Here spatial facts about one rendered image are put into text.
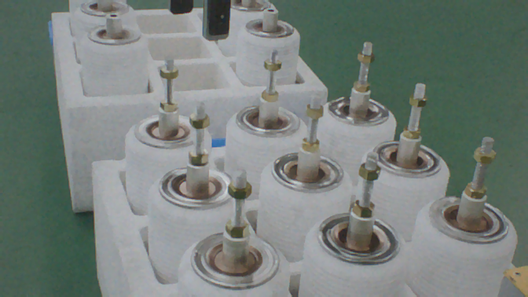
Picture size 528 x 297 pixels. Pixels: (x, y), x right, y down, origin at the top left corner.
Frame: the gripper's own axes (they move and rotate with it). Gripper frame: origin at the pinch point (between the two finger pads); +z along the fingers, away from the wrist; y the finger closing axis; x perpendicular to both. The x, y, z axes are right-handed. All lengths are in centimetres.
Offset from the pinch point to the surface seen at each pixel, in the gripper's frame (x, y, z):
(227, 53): 29, -46, 25
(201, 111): 0.4, 0.6, 9.4
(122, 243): -5.8, -3.8, 25.5
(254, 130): 11.4, -7.7, 17.7
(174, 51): 23, -55, 28
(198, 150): 0.2, 0.6, 13.6
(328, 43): 76, -80, 43
